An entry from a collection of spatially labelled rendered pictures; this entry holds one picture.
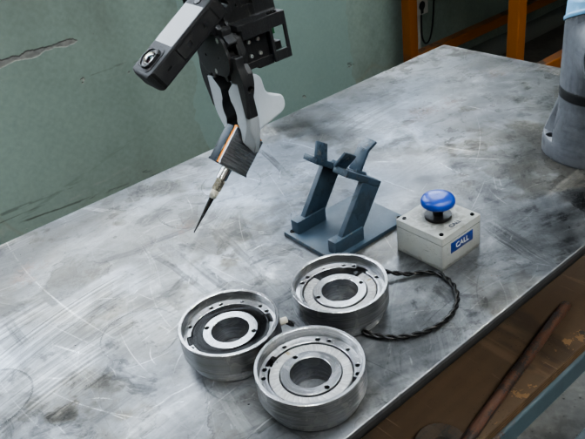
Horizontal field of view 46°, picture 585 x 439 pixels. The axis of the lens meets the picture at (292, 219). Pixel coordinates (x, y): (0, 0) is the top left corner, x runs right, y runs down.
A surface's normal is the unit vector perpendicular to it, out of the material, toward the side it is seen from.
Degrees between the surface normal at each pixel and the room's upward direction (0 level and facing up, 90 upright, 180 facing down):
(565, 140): 72
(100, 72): 90
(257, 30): 87
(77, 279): 0
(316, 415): 90
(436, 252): 90
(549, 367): 0
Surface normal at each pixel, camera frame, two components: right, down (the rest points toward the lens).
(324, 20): 0.64, 0.33
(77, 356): -0.12, -0.84
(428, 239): -0.76, 0.42
